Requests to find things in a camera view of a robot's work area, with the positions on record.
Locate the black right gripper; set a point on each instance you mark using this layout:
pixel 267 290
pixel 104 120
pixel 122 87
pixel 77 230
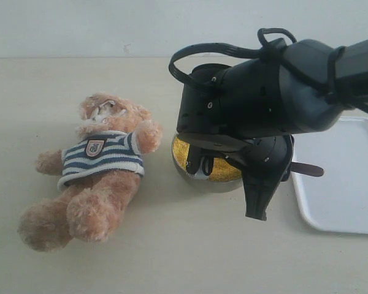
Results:
pixel 236 113

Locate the dark wooden spoon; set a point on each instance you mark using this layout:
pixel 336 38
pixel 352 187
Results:
pixel 306 169

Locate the tan teddy bear striped shirt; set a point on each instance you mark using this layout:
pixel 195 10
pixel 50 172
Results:
pixel 98 176

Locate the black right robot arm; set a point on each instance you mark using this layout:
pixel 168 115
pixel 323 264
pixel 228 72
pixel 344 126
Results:
pixel 317 82

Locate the steel bowl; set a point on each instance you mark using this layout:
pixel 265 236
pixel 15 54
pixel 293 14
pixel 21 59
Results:
pixel 208 186

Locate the yellow millet grain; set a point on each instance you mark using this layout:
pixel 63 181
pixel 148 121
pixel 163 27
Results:
pixel 222 172

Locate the white plastic tray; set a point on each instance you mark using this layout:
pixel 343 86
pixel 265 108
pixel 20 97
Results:
pixel 338 200

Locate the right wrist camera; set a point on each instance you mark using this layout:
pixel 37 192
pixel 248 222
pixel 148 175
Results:
pixel 199 164

